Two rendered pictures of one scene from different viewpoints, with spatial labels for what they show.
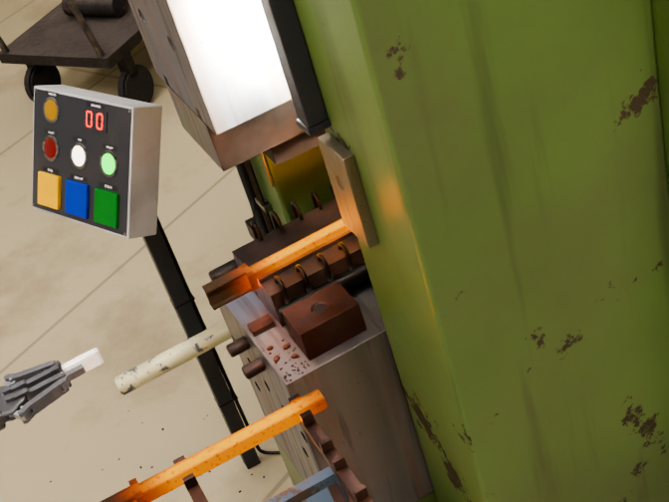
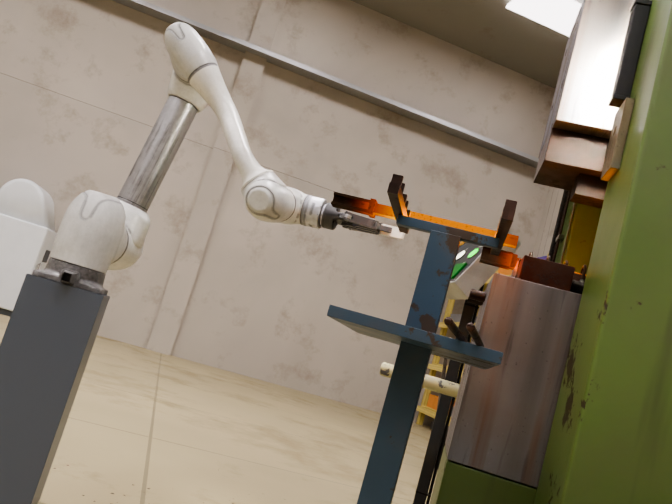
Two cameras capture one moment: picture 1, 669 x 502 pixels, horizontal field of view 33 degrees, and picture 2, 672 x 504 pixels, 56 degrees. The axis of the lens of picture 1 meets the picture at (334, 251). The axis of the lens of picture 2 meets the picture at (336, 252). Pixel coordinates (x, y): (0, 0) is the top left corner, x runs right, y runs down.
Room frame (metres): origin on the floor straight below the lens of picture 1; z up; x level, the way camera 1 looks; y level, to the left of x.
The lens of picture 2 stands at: (0.01, -0.21, 0.63)
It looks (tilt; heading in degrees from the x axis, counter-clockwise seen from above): 9 degrees up; 28
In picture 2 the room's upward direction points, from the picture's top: 16 degrees clockwise
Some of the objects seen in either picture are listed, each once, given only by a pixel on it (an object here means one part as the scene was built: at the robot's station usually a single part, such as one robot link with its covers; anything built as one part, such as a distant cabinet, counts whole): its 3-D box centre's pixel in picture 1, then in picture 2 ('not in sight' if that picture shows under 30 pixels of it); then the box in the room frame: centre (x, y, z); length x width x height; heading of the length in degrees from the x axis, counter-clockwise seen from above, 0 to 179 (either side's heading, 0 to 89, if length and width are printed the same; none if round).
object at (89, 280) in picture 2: not in sight; (73, 275); (1.24, 1.22, 0.63); 0.22 x 0.18 x 0.06; 41
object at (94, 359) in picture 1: (83, 365); (392, 231); (1.60, 0.49, 1.00); 0.07 x 0.01 x 0.03; 106
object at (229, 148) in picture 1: (300, 75); (619, 172); (1.79, -0.04, 1.32); 0.42 x 0.20 x 0.10; 106
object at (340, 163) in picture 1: (348, 190); (617, 140); (1.46, -0.05, 1.27); 0.09 x 0.02 x 0.17; 16
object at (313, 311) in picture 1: (324, 320); (544, 276); (1.57, 0.06, 0.95); 0.12 x 0.09 x 0.07; 106
